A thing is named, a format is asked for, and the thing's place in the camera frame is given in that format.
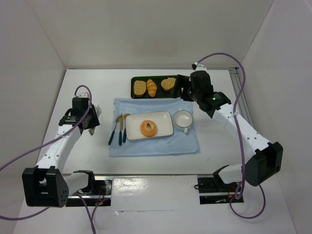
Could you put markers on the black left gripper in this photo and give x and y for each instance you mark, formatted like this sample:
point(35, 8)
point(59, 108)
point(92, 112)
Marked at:
point(92, 119)

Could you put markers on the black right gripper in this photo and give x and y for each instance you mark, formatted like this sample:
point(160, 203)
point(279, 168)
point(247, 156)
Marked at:
point(183, 86)

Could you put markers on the sugared donut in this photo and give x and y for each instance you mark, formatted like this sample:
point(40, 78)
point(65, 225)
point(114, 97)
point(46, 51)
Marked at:
point(148, 128)

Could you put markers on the silver metal tongs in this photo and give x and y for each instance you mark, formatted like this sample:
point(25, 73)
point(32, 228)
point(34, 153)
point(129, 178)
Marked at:
point(95, 112)

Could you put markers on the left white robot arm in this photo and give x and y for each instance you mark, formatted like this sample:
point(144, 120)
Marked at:
point(44, 184)

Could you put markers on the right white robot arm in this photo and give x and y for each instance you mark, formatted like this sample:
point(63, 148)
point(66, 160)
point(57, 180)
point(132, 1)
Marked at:
point(261, 159)

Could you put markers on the bread slice right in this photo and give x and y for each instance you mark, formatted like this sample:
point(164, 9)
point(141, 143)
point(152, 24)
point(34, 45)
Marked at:
point(168, 84)

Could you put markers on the bread slice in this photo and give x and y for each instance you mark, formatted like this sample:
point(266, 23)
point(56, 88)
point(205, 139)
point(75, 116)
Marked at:
point(168, 84)
point(140, 88)

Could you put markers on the bread slice left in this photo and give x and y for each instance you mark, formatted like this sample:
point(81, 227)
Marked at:
point(140, 88)

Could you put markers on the black rectangular tray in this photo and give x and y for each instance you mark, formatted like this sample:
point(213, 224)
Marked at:
point(160, 93)

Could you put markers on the croissant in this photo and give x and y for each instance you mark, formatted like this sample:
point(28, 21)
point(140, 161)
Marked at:
point(151, 88)

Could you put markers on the white rectangular plate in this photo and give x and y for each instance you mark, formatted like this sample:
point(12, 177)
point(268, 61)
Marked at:
point(162, 120)

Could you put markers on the light blue cloth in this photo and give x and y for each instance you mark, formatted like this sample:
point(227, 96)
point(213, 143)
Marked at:
point(176, 144)

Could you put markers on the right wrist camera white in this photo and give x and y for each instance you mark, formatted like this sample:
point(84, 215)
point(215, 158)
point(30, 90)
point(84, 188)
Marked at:
point(199, 67)

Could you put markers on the white bowl with handles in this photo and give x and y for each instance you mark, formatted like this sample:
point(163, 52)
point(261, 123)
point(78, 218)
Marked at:
point(183, 121)

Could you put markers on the gold fork green handle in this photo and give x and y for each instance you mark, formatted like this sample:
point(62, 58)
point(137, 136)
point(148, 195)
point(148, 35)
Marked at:
point(113, 132)

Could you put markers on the gold knife green handle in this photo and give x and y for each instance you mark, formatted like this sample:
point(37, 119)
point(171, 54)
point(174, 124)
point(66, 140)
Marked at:
point(120, 129)

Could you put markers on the gold spoon green handle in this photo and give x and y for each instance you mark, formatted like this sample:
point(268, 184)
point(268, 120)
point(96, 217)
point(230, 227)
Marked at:
point(124, 133)

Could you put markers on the aluminium rail right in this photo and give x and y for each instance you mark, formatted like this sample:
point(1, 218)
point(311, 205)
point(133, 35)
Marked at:
point(237, 81)

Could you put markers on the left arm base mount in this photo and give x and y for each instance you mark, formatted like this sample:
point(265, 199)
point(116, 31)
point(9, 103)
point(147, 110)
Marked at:
point(99, 194)

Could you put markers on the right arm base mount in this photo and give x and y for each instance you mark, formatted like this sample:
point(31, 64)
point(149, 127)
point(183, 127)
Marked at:
point(212, 191)

